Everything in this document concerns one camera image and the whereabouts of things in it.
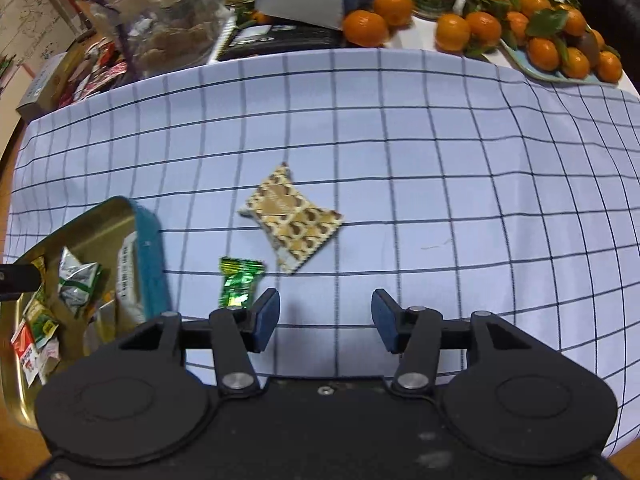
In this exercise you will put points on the loose mandarin by jar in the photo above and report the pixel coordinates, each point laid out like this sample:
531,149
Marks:
452,33

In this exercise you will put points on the green yellow pea packet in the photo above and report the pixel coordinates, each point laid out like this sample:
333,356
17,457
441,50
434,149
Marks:
41,321

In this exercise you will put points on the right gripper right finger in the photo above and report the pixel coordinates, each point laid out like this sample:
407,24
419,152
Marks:
415,334

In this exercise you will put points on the loose mandarin front left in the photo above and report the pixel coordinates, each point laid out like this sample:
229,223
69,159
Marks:
365,29

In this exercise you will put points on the red white hawthorn packet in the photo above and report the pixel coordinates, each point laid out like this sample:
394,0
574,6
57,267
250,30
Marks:
35,362

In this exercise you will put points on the blue checked tablecloth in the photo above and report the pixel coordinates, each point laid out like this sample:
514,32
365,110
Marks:
463,185

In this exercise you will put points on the mandarin pile on plate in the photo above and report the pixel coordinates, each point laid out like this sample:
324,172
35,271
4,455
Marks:
551,41

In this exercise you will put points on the brown patterned snack packet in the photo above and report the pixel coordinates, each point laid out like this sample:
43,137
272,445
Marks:
296,227

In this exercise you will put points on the small green candy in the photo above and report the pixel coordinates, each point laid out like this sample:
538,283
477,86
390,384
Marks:
239,281

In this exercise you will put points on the glass storage jar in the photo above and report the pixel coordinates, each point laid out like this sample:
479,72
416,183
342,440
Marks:
160,36

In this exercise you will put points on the green white Suibianguo packet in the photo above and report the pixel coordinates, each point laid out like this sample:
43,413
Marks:
76,281

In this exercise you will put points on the white sesame snack packet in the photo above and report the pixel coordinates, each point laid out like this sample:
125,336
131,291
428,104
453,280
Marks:
126,288

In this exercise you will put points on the loose mandarin by tissue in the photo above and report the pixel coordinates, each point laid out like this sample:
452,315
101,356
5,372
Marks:
396,13

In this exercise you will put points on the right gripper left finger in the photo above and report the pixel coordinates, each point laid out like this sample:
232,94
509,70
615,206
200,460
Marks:
234,334

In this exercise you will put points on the gold teal tin tray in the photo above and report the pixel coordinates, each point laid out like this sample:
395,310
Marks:
96,236

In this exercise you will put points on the loose mandarin near plate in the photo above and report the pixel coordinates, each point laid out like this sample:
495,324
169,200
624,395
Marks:
485,29

